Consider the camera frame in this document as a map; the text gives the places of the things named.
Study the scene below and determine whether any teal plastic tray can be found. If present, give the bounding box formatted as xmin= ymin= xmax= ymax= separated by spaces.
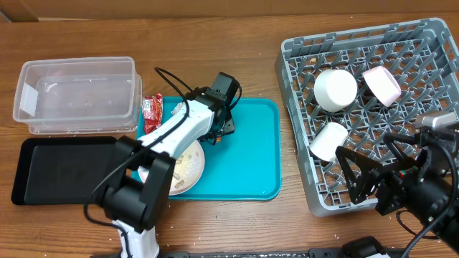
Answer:
xmin=131 ymin=96 xmax=283 ymax=201

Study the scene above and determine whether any white tissue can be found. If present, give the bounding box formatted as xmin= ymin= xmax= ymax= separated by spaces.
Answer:
xmin=171 ymin=102 xmax=186 ymax=115

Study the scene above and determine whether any white bowl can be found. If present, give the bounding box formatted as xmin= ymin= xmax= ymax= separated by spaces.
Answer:
xmin=313 ymin=70 xmax=358 ymax=113

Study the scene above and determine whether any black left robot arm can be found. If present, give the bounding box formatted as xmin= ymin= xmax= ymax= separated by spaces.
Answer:
xmin=88 ymin=72 xmax=242 ymax=257

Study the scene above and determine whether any red snack wrapper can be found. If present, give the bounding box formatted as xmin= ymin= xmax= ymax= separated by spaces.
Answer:
xmin=142 ymin=93 xmax=164 ymax=134

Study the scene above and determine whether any clear plastic bin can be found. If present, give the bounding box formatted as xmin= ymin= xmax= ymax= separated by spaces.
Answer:
xmin=12 ymin=57 xmax=143 ymax=135

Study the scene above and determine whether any black waste tray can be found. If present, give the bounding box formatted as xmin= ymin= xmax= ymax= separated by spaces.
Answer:
xmin=11 ymin=136 xmax=117 ymax=206

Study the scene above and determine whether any large white plate with peanuts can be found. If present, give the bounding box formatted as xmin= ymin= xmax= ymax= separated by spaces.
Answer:
xmin=137 ymin=139 xmax=206 ymax=196

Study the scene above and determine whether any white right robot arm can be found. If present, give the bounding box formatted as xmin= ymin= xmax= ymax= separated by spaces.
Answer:
xmin=336 ymin=128 xmax=458 ymax=257

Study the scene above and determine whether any white paper cup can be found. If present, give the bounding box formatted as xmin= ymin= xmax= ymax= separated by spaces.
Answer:
xmin=310 ymin=122 xmax=348 ymax=162

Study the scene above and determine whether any grey dishwasher rack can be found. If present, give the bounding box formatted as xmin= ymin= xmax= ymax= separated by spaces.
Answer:
xmin=275 ymin=18 xmax=458 ymax=217

